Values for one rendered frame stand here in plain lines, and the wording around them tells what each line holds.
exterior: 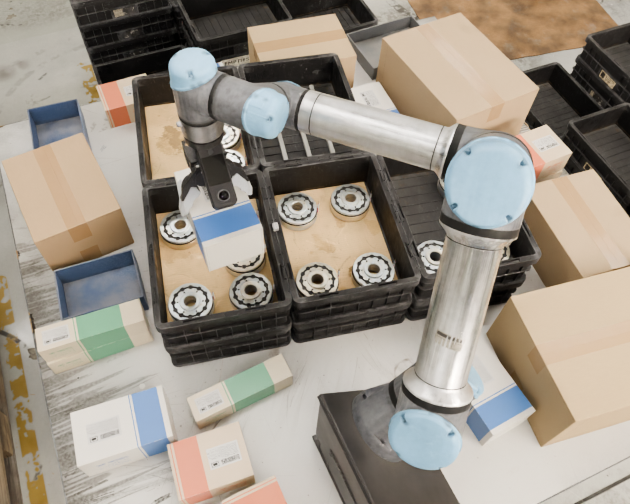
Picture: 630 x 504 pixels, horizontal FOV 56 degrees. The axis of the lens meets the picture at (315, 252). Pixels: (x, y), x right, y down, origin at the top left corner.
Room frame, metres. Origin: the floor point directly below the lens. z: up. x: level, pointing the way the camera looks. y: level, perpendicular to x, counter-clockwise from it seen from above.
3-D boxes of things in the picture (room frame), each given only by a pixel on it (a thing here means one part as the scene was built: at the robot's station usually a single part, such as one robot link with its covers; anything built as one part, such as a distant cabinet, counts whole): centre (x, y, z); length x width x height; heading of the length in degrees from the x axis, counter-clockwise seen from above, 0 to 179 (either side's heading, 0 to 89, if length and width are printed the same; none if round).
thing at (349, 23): (2.28, 0.03, 0.31); 0.40 x 0.30 x 0.34; 117
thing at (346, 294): (0.83, -0.05, 0.92); 0.40 x 0.30 x 0.02; 16
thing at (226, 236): (0.72, 0.20, 1.09); 0.20 x 0.12 x 0.09; 27
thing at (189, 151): (0.74, 0.22, 1.25); 0.09 x 0.08 x 0.12; 27
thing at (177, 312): (0.62, 0.28, 0.86); 0.10 x 0.10 x 0.01
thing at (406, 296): (0.83, -0.05, 0.87); 0.40 x 0.30 x 0.11; 16
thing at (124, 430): (0.35, 0.39, 0.75); 0.20 x 0.12 x 0.09; 113
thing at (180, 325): (0.75, 0.24, 0.92); 0.40 x 0.30 x 0.02; 16
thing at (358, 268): (0.74, -0.14, 0.86); 0.10 x 0.10 x 0.01
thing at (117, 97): (1.39, 0.63, 0.74); 0.16 x 0.12 x 0.07; 118
